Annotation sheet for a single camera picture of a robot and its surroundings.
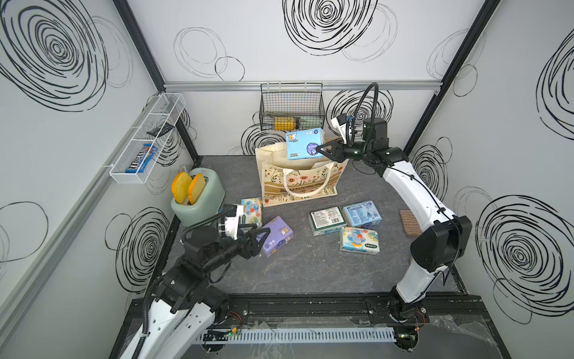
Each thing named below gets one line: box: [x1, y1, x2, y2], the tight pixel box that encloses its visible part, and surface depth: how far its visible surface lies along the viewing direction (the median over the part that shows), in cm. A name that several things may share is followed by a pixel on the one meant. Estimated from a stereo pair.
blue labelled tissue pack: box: [342, 200, 383, 229], surface depth 93 cm
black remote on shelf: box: [146, 122, 175, 138], surface depth 82 cm
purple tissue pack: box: [256, 215, 294, 258], surface depth 88 cm
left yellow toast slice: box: [171, 171, 193, 205], surface depth 83 cm
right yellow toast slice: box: [187, 173, 206, 205], surface depth 83 cm
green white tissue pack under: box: [308, 205, 348, 237], surface depth 91 cm
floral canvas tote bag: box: [254, 141, 350, 208], surface depth 88 cm
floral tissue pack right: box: [339, 226, 381, 256], surface depth 86 cm
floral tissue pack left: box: [240, 196, 263, 229], surface depth 95 cm
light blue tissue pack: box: [285, 127, 324, 161], surface depth 76 cm
